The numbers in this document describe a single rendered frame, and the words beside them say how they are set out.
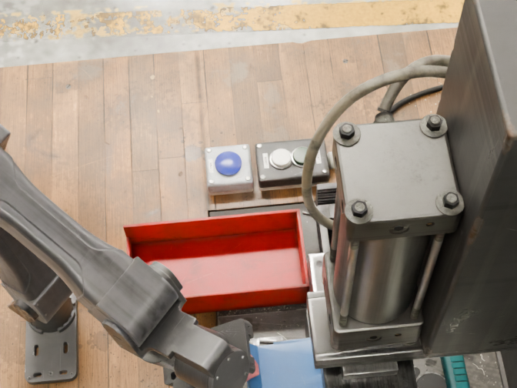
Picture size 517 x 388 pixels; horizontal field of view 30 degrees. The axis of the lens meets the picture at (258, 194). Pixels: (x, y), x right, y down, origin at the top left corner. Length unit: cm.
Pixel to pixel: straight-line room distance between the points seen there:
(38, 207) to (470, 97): 48
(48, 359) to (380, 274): 64
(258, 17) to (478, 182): 212
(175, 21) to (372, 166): 207
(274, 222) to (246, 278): 9
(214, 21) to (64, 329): 157
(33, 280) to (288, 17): 171
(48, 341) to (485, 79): 86
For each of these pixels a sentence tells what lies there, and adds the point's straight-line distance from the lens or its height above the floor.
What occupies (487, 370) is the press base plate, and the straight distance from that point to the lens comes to 136.
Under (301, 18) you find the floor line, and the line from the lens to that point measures 278.
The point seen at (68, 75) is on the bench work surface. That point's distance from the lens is 159.
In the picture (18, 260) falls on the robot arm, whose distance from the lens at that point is 118.
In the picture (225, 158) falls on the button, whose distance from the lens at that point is 143.
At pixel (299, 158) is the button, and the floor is 94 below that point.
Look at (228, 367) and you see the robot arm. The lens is 101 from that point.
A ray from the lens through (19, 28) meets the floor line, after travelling 286.
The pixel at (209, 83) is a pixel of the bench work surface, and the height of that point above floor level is 90.
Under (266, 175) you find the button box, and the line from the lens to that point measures 142.
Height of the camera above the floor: 216
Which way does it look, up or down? 61 degrees down
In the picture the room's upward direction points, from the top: 3 degrees counter-clockwise
